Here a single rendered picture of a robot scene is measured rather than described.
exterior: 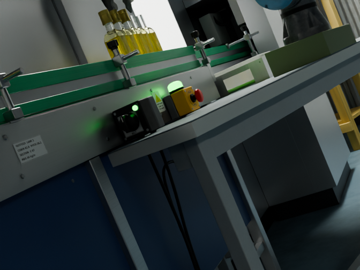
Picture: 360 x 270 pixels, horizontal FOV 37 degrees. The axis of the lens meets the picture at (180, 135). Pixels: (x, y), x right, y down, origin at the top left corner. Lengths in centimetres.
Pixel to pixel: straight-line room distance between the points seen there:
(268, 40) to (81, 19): 116
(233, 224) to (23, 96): 50
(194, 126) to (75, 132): 26
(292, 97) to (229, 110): 35
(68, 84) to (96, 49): 68
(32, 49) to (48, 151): 66
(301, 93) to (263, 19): 129
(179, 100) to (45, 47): 47
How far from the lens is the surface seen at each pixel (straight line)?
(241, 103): 120
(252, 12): 278
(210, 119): 110
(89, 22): 194
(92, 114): 122
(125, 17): 187
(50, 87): 118
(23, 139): 103
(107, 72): 138
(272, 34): 275
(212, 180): 112
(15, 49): 162
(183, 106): 151
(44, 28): 177
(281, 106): 141
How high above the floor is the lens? 79
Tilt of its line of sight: 3 degrees down
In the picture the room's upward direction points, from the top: 23 degrees counter-clockwise
